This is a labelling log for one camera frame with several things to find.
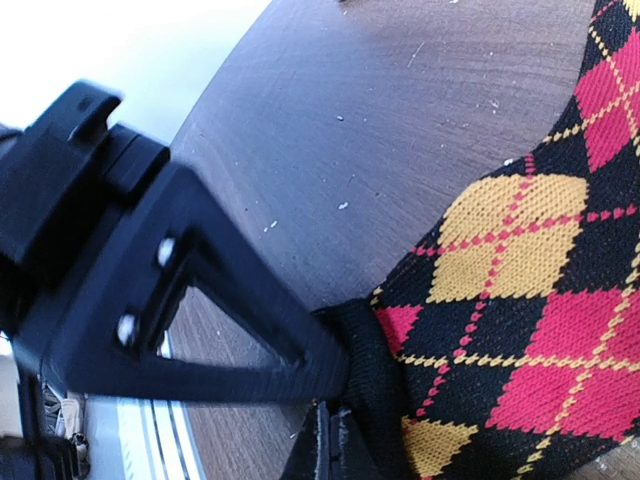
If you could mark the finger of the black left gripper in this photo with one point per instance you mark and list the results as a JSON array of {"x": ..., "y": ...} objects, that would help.
[{"x": 169, "y": 301}]

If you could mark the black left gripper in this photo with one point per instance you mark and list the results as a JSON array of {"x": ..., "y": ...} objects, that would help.
[{"x": 57, "y": 180}]

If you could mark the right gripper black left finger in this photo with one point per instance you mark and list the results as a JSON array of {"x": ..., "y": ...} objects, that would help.
[{"x": 310, "y": 455}]

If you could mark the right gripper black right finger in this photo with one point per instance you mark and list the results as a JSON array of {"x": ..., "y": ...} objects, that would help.
[{"x": 349, "y": 457}]

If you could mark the black red argyle sock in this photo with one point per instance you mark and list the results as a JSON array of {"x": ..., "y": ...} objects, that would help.
[{"x": 505, "y": 345}]

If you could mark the front aluminium rail base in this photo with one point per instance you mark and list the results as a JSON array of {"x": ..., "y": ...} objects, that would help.
[{"x": 140, "y": 439}]

